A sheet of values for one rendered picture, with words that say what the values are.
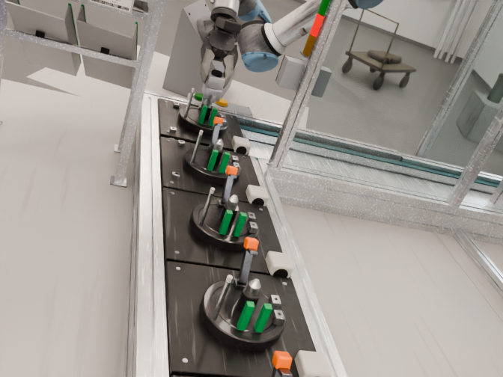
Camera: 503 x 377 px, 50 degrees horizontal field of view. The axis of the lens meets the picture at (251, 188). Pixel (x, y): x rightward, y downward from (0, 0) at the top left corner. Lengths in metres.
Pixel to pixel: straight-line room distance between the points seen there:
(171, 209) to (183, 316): 0.29
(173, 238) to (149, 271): 0.10
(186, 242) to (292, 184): 0.52
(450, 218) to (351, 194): 0.34
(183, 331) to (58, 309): 0.25
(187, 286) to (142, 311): 0.09
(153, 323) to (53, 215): 0.42
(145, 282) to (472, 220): 1.13
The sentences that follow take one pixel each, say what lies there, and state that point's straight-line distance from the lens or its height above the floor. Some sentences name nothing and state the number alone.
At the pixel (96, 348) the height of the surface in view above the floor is 0.86.
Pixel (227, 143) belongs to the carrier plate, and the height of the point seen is 0.97.
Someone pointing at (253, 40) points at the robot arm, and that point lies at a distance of 1.84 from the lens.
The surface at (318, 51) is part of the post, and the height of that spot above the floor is 1.28.
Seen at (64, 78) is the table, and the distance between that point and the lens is 1.87.
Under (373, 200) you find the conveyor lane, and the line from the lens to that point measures 1.56.
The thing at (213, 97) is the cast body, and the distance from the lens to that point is 1.42.
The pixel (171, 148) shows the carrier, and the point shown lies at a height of 0.97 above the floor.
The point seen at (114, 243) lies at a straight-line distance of 1.14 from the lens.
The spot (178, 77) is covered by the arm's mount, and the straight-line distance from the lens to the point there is 1.97.
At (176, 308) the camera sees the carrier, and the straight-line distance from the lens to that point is 0.87.
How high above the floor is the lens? 1.55
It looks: 27 degrees down
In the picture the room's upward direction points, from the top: 20 degrees clockwise
